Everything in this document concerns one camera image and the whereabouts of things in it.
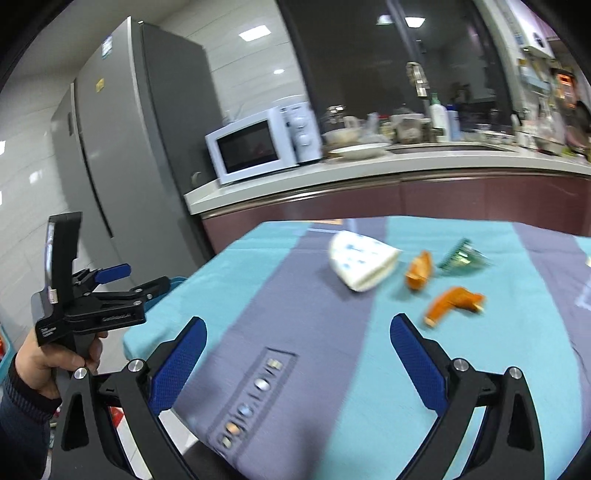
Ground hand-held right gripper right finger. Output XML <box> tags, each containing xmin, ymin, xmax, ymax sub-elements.
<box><xmin>389</xmin><ymin>313</ymin><xmax>546</xmax><ymax>480</ymax></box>

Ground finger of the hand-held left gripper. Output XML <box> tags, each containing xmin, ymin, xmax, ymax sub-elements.
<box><xmin>90</xmin><ymin>275</ymin><xmax>171</xmax><ymax>306</ymax></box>
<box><xmin>71</xmin><ymin>264</ymin><xmax>131</xmax><ymax>295</ymax></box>

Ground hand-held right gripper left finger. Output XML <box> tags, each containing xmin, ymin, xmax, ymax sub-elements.
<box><xmin>51</xmin><ymin>318</ymin><xmax>208</xmax><ymax>480</ymax></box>

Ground orange peel piece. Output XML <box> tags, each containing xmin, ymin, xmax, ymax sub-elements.
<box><xmin>405</xmin><ymin>251</ymin><xmax>435</xmax><ymax>292</ymax></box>
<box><xmin>425</xmin><ymin>286</ymin><xmax>486</xmax><ymax>328</ymax></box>

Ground green foil wrapper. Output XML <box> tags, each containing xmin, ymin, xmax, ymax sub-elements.
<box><xmin>438</xmin><ymin>237</ymin><xmax>491</xmax><ymax>274</ymax></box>

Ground white paper cup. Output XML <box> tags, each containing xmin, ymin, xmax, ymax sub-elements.
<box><xmin>329</xmin><ymin>231</ymin><xmax>402</xmax><ymax>292</ymax></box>

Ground person's left forearm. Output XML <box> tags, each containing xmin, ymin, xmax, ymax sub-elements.
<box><xmin>0</xmin><ymin>364</ymin><xmax>63</xmax><ymax>480</ymax></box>

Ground person's left hand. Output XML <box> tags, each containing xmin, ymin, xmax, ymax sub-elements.
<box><xmin>14</xmin><ymin>329</ymin><xmax>103</xmax><ymax>400</ymax></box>

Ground striped teal tablecloth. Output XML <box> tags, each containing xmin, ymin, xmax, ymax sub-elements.
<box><xmin>122</xmin><ymin>215</ymin><xmax>591</xmax><ymax>480</ymax></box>

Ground teal plastic basket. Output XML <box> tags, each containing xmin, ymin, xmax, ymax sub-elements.
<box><xmin>0</xmin><ymin>318</ymin><xmax>17</xmax><ymax>393</ymax></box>

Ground grey refrigerator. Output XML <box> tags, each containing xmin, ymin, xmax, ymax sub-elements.
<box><xmin>50</xmin><ymin>16</ymin><xmax>222</xmax><ymax>278</ymax></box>

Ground pink base cabinets with counter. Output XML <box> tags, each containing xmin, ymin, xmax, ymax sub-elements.
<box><xmin>185</xmin><ymin>138</ymin><xmax>591</xmax><ymax>259</ymax></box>

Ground white microwave oven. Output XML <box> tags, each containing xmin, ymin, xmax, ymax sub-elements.
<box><xmin>205</xmin><ymin>102</ymin><xmax>324</xmax><ymax>186</ymax></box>

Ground kitchen sink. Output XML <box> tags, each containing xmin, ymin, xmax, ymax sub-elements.
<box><xmin>388</xmin><ymin>142</ymin><xmax>518</xmax><ymax>155</ymax></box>

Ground white plate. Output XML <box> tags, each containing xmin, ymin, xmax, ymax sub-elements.
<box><xmin>327</xmin><ymin>143</ymin><xmax>392</xmax><ymax>160</ymax></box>

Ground clear plastic food container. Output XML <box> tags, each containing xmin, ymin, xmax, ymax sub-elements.
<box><xmin>392</xmin><ymin>108</ymin><xmax>430</xmax><ymax>143</ymax></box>

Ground white pump bottle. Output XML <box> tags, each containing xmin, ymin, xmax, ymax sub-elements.
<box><xmin>429</xmin><ymin>92</ymin><xmax>451</xmax><ymax>143</ymax></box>

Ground steel kitchen faucet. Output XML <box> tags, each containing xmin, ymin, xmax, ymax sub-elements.
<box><xmin>406</xmin><ymin>61</ymin><xmax>439</xmax><ymax>108</ymax></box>

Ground dark kitchen window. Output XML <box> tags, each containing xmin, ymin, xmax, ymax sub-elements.
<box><xmin>277</xmin><ymin>0</ymin><xmax>518</xmax><ymax>139</ymax></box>

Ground white water heater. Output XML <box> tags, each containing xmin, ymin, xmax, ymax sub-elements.
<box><xmin>505</xmin><ymin>0</ymin><xmax>557</xmax><ymax>58</ymax></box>

